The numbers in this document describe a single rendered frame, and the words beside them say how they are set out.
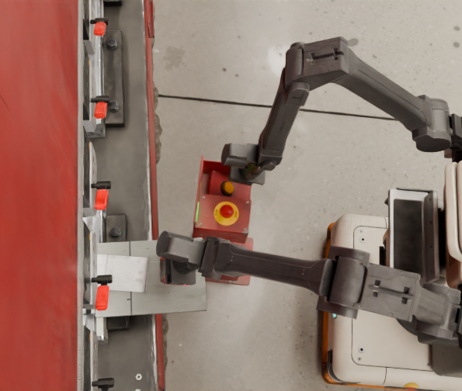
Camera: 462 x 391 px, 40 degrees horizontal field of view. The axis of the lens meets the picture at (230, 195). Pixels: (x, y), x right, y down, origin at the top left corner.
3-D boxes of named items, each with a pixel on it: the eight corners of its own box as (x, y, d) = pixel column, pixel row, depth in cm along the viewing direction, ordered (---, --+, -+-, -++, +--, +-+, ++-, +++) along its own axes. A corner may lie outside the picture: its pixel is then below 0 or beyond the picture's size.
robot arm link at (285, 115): (315, 90, 122) (315, 43, 126) (286, 87, 122) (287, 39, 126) (278, 174, 163) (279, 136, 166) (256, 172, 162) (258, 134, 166)
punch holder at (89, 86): (96, 135, 145) (85, 102, 130) (58, 136, 144) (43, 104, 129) (95, 77, 150) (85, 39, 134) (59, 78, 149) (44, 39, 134)
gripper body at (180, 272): (167, 284, 144) (183, 278, 138) (165, 240, 147) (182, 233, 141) (192, 285, 147) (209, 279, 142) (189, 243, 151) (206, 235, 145)
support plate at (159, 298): (206, 310, 152) (206, 309, 152) (95, 317, 150) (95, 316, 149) (202, 238, 158) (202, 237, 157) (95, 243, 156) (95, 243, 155)
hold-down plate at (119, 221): (129, 330, 161) (128, 328, 158) (108, 331, 161) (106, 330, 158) (126, 217, 170) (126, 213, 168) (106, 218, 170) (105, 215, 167)
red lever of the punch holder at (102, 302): (109, 305, 119) (112, 272, 127) (86, 306, 119) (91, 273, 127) (109, 312, 120) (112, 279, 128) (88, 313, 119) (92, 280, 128)
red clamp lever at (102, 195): (107, 203, 125) (110, 178, 133) (86, 204, 125) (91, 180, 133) (108, 211, 126) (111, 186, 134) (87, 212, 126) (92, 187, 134)
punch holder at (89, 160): (96, 218, 139) (85, 195, 123) (57, 220, 138) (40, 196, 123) (96, 155, 144) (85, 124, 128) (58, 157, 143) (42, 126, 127)
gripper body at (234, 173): (230, 157, 177) (238, 148, 170) (263, 164, 180) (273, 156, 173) (227, 179, 175) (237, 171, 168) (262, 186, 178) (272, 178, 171)
